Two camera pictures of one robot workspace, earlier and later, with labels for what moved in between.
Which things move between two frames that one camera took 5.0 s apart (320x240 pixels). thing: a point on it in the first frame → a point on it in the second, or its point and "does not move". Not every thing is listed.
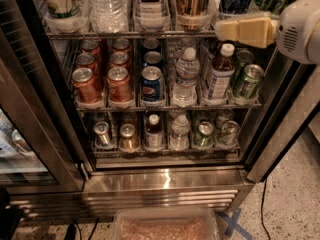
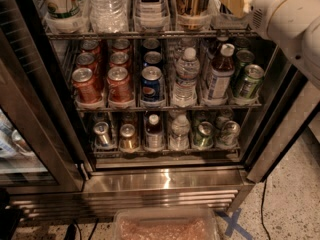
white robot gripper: [294, 29] → [266, 9]
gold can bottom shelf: [128, 139] does not move
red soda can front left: [87, 85] does not move
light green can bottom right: [229, 134] does not move
